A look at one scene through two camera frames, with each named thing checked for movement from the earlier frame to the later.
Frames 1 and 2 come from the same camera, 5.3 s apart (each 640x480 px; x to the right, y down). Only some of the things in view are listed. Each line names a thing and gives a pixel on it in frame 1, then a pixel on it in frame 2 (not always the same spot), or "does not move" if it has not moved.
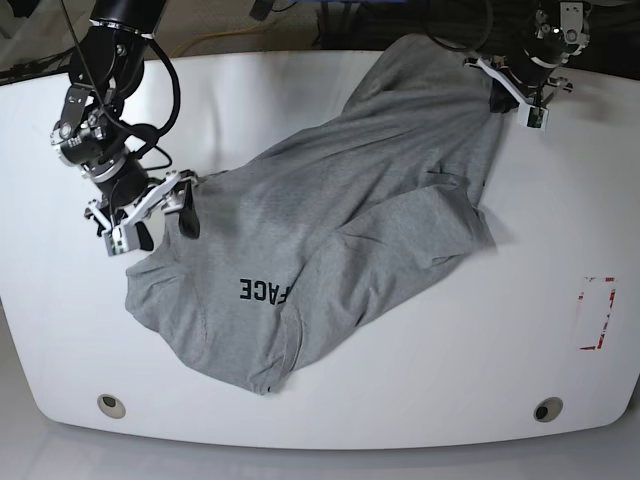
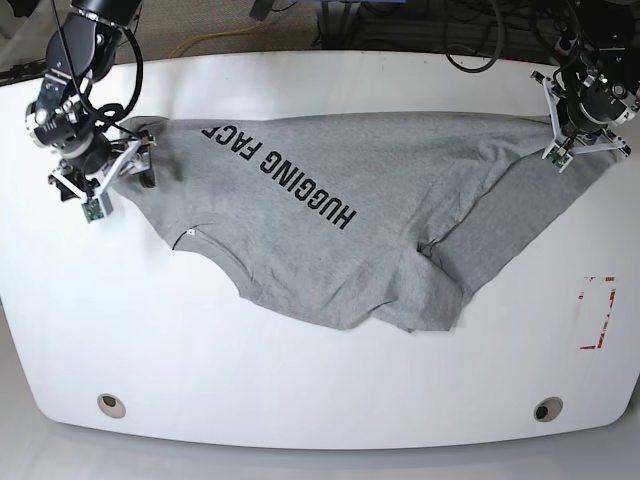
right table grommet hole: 547,409 does not move
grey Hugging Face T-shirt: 300,244 to 392,219
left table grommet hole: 111,406 does not move
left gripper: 166,191 to 131,156
